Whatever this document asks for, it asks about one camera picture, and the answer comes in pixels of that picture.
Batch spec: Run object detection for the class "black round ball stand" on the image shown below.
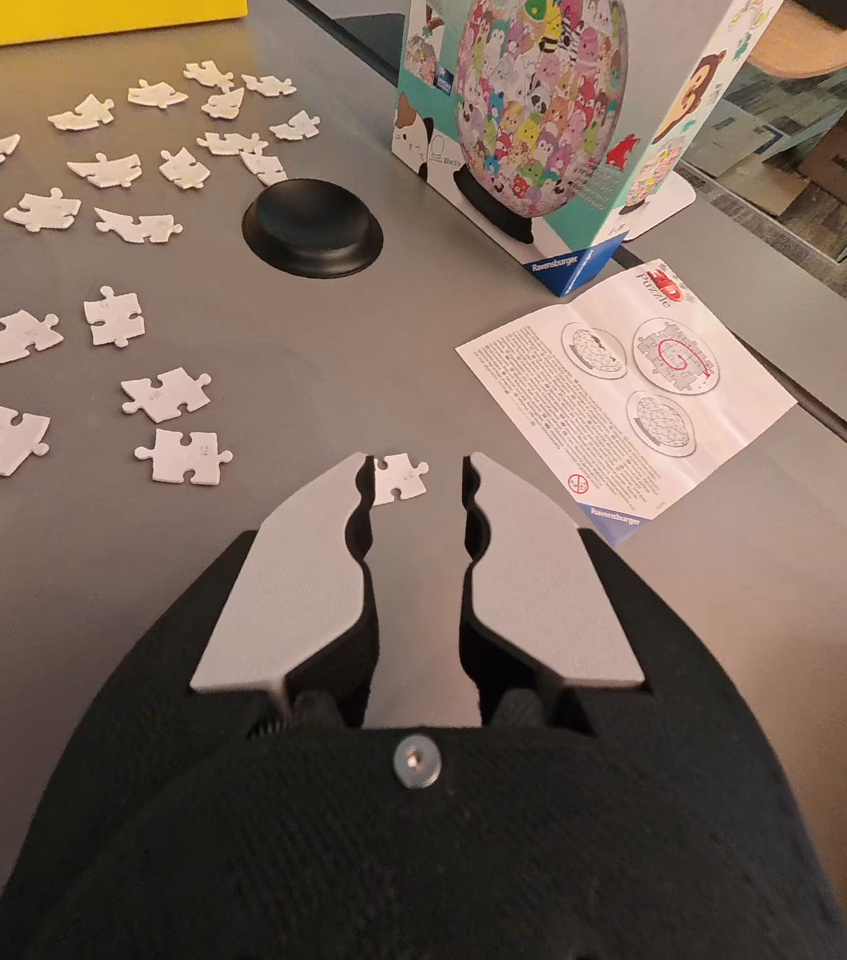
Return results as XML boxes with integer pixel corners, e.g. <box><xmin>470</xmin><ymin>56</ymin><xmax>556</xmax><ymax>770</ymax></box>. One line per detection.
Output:
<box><xmin>241</xmin><ymin>177</ymin><xmax>387</xmax><ymax>280</ymax></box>

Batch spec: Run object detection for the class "white instruction leaflet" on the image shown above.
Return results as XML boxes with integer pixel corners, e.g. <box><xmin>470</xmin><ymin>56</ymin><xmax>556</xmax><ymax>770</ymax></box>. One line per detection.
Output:
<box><xmin>455</xmin><ymin>258</ymin><xmax>800</xmax><ymax>526</ymax></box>

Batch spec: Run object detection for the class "white puzzle piece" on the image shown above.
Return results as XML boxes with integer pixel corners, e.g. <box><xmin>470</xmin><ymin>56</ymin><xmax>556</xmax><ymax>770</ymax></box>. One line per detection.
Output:
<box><xmin>370</xmin><ymin>453</ymin><xmax>431</xmax><ymax>507</ymax></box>

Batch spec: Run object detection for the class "colourful puzzle box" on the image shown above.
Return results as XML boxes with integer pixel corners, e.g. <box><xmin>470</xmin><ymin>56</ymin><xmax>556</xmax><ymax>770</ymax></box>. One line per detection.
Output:
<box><xmin>394</xmin><ymin>0</ymin><xmax>788</xmax><ymax>297</ymax></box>

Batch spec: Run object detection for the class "scattered loose puzzle pieces group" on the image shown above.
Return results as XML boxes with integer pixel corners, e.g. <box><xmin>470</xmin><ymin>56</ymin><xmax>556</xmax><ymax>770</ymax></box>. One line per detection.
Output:
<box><xmin>0</xmin><ymin>60</ymin><xmax>323</xmax><ymax>489</ymax></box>

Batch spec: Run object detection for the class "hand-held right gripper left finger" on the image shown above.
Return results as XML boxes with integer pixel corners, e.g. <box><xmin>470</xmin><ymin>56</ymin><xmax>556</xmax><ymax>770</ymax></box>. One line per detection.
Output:
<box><xmin>188</xmin><ymin>450</ymin><xmax>383</xmax><ymax>718</ymax></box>

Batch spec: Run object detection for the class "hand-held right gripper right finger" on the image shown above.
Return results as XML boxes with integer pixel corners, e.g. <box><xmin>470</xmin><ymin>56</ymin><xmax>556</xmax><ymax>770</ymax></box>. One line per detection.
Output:
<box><xmin>458</xmin><ymin>450</ymin><xmax>650</xmax><ymax>706</ymax></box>

